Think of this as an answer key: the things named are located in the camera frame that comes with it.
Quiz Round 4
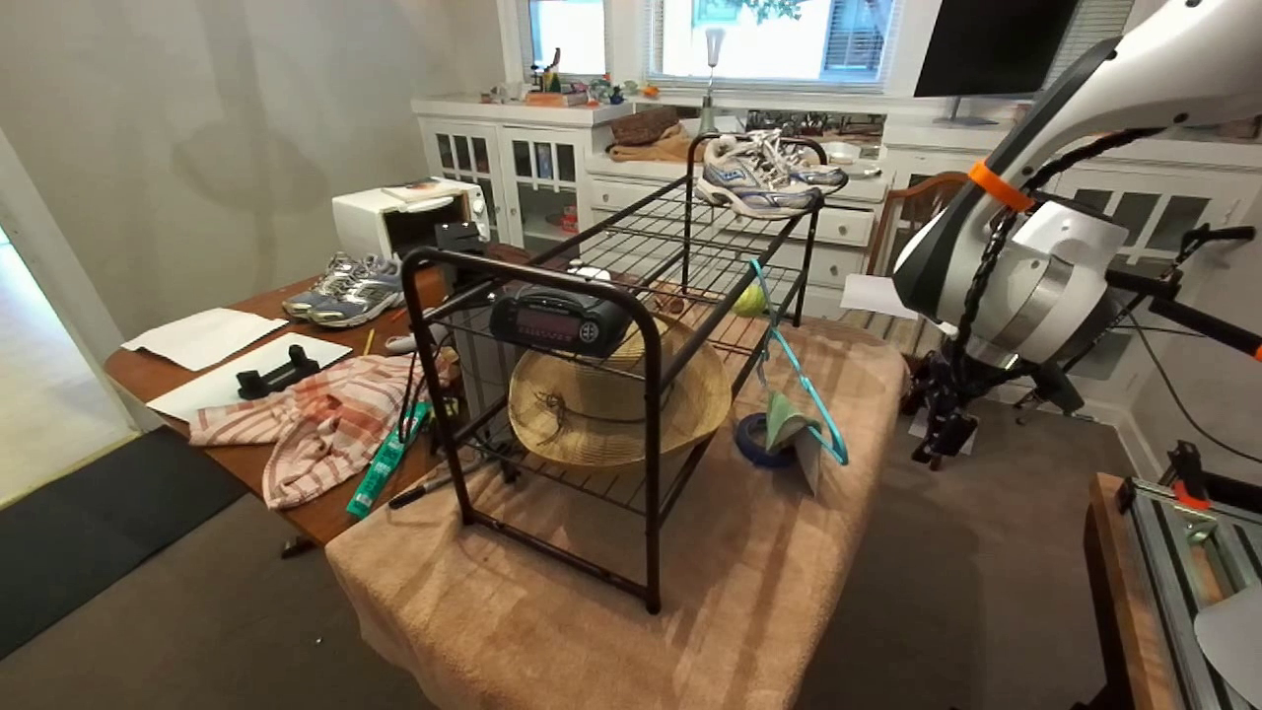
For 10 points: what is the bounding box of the black orange clamp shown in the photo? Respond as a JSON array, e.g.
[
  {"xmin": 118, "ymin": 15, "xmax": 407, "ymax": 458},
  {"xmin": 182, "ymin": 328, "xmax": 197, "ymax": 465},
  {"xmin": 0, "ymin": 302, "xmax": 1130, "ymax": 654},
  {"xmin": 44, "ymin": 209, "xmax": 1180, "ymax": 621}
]
[{"xmin": 1160, "ymin": 436, "xmax": 1223, "ymax": 519}]

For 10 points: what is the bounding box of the clear glass vase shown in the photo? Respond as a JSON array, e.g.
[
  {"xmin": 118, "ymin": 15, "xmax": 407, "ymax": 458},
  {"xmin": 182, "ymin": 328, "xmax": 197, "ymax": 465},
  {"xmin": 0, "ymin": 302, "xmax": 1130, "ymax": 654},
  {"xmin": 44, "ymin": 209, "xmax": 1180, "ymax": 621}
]
[{"xmin": 699, "ymin": 22, "xmax": 730, "ymax": 138}]

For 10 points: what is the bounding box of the red striped cloth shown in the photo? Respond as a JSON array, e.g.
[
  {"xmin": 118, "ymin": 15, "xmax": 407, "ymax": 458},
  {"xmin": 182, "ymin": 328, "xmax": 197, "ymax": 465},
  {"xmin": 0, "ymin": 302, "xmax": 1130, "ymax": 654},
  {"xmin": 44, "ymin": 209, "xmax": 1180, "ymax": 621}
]
[{"xmin": 186, "ymin": 345, "xmax": 433, "ymax": 516}]

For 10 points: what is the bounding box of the straw hat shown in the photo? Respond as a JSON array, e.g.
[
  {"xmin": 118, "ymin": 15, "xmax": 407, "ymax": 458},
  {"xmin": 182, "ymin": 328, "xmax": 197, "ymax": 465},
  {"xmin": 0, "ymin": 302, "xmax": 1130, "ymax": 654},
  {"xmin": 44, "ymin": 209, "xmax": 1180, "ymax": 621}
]
[{"xmin": 499, "ymin": 312, "xmax": 737, "ymax": 471}]

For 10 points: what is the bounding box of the white toaster oven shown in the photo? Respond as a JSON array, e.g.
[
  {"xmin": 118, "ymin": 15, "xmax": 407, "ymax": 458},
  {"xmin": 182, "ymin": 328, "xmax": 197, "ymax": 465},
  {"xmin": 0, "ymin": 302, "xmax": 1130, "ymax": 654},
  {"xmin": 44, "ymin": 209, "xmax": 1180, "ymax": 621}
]
[{"xmin": 327, "ymin": 174, "xmax": 491, "ymax": 262}]

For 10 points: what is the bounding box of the black flat television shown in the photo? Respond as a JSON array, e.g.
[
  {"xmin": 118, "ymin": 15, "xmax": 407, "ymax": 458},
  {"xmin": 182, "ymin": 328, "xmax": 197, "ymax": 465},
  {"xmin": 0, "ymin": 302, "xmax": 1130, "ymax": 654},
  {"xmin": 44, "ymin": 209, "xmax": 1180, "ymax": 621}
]
[{"xmin": 910, "ymin": 0, "xmax": 1085, "ymax": 99}]

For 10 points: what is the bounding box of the black clock radio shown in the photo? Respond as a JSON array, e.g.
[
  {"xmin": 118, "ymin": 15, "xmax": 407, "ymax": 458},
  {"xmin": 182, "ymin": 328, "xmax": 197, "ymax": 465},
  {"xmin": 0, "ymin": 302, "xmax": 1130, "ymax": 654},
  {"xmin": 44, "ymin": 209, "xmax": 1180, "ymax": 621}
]
[{"xmin": 484, "ymin": 277, "xmax": 636, "ymax": 364}]

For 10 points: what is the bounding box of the yellow tennis ball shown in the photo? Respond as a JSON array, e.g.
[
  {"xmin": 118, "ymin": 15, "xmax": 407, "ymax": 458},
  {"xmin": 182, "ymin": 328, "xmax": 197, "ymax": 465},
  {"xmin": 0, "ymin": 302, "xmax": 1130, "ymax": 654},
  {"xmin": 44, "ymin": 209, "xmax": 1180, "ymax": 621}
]
[{"xmin": 730, "ymin": 277, "xmax": 771, "ymax": 320}]

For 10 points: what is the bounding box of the white paper sheet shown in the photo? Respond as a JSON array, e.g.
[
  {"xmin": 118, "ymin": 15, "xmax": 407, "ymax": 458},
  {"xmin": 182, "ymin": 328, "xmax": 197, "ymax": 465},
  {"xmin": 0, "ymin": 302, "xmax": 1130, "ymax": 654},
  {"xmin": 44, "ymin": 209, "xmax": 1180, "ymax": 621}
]
[
  {"xmin": 118, "ymin": 302, "xmax": 290, "ymax": 376},
  {"xmin": 143, "ymin": 328, "xmax": 354, "ymax": 429}
]

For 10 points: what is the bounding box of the brown bag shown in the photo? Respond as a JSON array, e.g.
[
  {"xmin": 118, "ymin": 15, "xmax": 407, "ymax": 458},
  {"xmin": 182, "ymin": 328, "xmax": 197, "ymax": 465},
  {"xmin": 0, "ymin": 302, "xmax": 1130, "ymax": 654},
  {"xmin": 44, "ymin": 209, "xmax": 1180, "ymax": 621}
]
[{"xmin": 601, "ymin": 103, "xmax": 690, "ymax": 151}]

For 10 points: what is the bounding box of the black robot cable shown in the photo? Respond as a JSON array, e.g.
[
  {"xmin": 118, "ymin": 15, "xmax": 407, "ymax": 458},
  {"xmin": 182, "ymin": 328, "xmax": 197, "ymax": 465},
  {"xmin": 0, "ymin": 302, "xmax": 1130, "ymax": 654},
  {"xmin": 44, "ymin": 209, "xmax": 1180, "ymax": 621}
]
[{"xmin": 951, "ymin": 123, "xmax": 1176, "ymax": 366}]

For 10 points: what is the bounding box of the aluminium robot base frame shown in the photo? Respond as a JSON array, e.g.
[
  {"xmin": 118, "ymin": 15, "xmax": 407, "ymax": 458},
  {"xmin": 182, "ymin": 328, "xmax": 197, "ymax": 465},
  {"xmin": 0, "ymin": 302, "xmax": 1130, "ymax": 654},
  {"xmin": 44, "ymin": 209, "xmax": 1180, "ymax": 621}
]
[{"xmin": 1118, "ymin": 471, "xmax": 1262, "ymax": 710}]

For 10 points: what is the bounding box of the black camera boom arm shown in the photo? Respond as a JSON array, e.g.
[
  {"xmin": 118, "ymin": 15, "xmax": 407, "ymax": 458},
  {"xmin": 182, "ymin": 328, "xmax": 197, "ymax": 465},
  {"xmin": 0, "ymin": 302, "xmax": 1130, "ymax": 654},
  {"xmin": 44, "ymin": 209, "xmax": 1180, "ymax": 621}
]
[{"xmin": 1108, "ymin": 216, "xmax": 1262, "ymax": 366}]

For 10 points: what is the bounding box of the brown wooden table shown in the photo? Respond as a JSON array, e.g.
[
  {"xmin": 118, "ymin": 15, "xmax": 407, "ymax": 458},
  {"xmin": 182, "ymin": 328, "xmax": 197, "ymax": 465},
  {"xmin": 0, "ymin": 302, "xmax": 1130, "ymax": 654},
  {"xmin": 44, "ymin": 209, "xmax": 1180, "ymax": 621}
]
[{"xmin": 101, "ymin": 239, "xmax": 520, "ymax": 552}]

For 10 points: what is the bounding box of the blue tape roll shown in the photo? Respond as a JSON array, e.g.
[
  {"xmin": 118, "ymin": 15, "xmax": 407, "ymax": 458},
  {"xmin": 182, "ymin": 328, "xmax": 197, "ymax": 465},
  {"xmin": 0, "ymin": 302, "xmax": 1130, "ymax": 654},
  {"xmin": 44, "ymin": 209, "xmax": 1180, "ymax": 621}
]
[{"xmin": 730, "ymin": 407, "xmax": 808, "ymax": 471}]

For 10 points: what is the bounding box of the teal plastic clothes hanger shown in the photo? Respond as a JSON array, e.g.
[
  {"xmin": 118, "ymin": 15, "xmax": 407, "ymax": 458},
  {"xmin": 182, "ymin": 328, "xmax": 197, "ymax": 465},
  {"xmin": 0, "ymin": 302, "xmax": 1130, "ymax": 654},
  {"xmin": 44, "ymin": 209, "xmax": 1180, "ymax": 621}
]
[{"xmin": 741, "ymin": 256, "xmax": 855, "ymax": 470}]

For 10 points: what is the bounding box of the tan terry table cover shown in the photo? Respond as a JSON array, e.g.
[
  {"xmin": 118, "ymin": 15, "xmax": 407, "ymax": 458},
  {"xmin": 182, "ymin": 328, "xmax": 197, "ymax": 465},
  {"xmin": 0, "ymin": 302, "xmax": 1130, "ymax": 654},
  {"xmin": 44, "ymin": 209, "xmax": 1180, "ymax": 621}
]
[{"xmin": 320, "ymin": 302, "xmax": 916, "ymax": 710}]

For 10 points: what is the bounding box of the white drawer cabinet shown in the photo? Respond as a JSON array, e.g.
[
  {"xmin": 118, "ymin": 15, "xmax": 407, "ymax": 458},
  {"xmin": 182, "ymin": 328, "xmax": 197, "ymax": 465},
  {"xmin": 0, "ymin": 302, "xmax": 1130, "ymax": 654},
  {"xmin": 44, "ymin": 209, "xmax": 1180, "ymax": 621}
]
[{"xmin": 407, "ymin": 89, "xmax": 1262, "ymax": 414}]

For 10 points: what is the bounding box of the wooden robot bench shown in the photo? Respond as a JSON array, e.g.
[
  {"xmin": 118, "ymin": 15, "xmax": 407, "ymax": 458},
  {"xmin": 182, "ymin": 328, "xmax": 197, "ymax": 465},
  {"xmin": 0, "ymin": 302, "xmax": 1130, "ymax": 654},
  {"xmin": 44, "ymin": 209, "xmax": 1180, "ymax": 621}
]
[{"xmin": 1081, "ymin": 470, "xmax": 1189, "ymax": 710}]

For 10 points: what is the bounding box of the black metal shoe rack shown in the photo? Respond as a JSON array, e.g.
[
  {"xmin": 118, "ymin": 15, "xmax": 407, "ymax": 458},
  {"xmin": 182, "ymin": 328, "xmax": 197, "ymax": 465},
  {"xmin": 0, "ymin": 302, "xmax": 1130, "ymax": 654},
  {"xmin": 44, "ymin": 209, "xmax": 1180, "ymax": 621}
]
[{"xmin": 399, "ymin": 130, "xmax": 850, "ymax": 619}]

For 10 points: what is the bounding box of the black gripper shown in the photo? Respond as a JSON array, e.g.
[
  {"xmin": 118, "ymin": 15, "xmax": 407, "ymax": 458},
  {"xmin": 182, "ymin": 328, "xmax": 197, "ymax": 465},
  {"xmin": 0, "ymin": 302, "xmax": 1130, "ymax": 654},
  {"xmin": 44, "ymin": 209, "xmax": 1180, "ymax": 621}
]
[{"xmin": 904, "ymin": 341, "xmax": 1009, "ymax": 471}]

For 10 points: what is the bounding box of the black handheld device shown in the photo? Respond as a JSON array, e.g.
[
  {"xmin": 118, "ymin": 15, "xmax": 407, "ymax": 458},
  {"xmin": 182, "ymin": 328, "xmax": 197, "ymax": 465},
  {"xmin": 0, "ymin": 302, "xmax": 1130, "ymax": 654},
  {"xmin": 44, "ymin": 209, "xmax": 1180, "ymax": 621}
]
[{"xmin": 233, "ymin": 339, "xmax": 323, "ymax": 403}]

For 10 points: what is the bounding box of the green towel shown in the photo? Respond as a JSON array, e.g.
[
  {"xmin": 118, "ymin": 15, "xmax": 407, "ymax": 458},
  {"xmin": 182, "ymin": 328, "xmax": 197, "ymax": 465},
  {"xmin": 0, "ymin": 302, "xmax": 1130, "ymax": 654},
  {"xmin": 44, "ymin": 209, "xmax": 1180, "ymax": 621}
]
[{"xmin": 757, "ymin": 385, "xmax": 846, "ymax": 496}]

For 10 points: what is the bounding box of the dark floor mat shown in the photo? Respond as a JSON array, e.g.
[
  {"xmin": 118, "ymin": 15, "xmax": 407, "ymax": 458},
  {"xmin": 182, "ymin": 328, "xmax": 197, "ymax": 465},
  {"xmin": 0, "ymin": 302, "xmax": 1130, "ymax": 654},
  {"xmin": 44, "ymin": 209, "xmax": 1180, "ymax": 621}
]
[{"xmin": 0, "ymin": 423, "xmax": 247, "ymax": 663}]

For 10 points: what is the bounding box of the teal plastic tool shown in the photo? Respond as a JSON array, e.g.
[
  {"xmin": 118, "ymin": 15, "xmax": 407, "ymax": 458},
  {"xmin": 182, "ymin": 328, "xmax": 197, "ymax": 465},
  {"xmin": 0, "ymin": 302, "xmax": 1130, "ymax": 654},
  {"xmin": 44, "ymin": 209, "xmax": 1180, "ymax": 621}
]
[{"xmin": 341, "ymin": 399, "xmax": 436, "ymax": 523}]

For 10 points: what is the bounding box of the grey running sneaker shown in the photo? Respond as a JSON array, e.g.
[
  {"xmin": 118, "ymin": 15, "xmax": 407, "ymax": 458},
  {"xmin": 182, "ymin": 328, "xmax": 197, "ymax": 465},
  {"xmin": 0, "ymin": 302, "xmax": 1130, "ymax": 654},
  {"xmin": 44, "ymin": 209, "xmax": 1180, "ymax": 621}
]
[
  {"xmin": 734, "ymin": 124, "xmax": 855, "ymax": 193},
  {"xmin": 690, "ymin": 130, "xmax": 822, "ymax": 220}
]

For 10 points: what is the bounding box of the pair of blue grey sneakers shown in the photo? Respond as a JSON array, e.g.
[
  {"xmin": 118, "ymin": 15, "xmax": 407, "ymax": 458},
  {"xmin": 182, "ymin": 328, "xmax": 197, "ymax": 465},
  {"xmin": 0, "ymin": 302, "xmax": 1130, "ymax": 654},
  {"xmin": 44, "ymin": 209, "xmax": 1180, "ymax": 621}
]
[{"xmin": 278, "ymin": 247, "xmax": 410, "ymax": 329}]

